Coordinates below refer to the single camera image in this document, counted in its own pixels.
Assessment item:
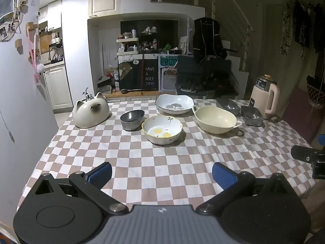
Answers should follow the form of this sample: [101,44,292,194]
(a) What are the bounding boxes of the white kitchen cabinet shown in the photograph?
[43,64,74,111]

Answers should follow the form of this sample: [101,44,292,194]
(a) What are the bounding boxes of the black chalkboard sign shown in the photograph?
[143,58,159,91]

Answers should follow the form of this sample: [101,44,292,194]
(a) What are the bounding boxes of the stainless steel bowl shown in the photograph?
[120,109,145,132]

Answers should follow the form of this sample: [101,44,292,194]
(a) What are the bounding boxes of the pink ribbon with pompom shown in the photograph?
[25,22,48,87]

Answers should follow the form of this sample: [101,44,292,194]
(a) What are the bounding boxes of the white cat-shaped ceramic fountain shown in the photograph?
[72,87,110,129]

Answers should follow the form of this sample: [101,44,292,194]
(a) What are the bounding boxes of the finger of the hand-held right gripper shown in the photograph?
[291,145,325,163]

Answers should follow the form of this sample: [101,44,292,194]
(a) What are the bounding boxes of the grey square glass dish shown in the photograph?
[216,98,241,116]
[240,105,265,127]

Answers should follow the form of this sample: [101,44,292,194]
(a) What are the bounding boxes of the white bowl with grey leaves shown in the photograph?
[155,94,195,115]

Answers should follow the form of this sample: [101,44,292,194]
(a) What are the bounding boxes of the hanging dark clothes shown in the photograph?
[279,0,325,59]

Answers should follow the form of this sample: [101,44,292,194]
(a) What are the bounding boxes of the yellow floral scalloped bowl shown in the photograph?
[141,115,184,145]

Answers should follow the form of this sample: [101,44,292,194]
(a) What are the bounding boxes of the cream bowl with handles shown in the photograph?
[192,105,243,135]

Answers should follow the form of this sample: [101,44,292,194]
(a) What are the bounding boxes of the pink electric kettle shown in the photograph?
[250,74,280,120]

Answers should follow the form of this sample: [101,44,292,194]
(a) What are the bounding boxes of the black cloth with frog print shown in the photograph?
[118,59,144,91]

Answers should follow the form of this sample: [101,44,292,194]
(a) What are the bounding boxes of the white cupboard door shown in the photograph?
[88,0,122,18]

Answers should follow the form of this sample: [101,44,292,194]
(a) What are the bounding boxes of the white framed box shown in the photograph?
[158,67,178,93]

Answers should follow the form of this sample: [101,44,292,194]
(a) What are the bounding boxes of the green sign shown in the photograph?
[159,55,178,68]

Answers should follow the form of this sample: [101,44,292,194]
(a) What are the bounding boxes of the low wooden cabinet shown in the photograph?
[105,91,204,105]

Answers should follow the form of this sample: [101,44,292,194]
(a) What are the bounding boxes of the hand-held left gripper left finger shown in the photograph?
[34,162,129,215]

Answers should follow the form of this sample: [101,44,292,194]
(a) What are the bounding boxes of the black jacket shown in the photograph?
[192,17,228,65]

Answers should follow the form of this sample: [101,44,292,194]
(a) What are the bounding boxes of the wall photo collage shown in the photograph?
[0,0,25,42]

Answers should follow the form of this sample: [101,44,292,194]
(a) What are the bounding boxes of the white storage rack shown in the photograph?
[116,37,140,55]

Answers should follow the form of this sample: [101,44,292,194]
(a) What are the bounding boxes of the dark blue cloth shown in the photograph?
[176,56,204,87]

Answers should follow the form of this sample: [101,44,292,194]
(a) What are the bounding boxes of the chair with dark clothes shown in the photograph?
[178,57,238,94]

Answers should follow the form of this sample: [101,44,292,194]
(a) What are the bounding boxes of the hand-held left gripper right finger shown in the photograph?
[197,162,292,215]

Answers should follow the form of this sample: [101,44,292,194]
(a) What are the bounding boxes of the pink mat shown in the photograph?
[281,87,321,144]

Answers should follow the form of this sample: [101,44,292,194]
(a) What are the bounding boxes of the hanging net basket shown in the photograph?
[306,75,325,107]

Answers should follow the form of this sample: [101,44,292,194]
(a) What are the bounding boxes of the brown white checkered tablecloth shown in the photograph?
[16,98,318,212]

